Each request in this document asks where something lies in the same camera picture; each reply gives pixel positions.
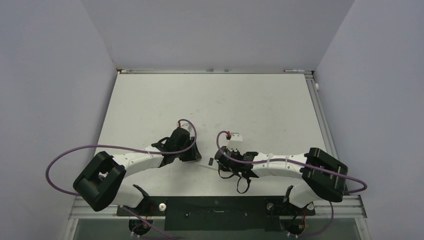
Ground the white remote control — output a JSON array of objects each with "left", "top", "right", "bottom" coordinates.
[{"left": 197, "top": 157, "right": 219, "bottom": 171}]

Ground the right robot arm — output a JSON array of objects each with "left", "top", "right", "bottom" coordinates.
[{"left": 214, "top": 146, "right": 348, "bottom": 214}]

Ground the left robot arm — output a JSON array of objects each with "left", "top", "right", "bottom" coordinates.
[{"left": 72, "top": 125, "right": 202, "bottom": 215}]

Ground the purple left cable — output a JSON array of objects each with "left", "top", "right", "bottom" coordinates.
[{"left": 45, "top": 119, "right": 198, "bottom": 196}]

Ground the purple cable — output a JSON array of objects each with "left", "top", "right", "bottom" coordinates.
[
  {"left": 45, "top": 119, "right": 198, "bottom": 196},
  {"left": 216, "top": 130, "right": 368, "bottom": 195}
]

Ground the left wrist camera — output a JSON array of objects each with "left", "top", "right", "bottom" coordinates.
[{"left": 178, "top": 121, "right": 194, "bottom": 133}]

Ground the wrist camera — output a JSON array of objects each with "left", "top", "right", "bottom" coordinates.
[
  {"left": 226, "top": 131, "right": 243, "bottom": 142},
  {"left": 178, "top": 121, "right": 194, "bottom": 133}
]

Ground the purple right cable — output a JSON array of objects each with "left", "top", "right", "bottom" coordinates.
[{"left": 216, "top": 130, "right": 368, "bottom": 195}]

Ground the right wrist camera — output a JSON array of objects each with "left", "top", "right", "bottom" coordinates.
[{"left": 226, "top": 131, "right": 243, "bottom": 142}]

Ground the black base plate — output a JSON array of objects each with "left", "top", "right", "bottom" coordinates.
[{"left": 133, "top": 196, "right": 316, "bottom": 232}]

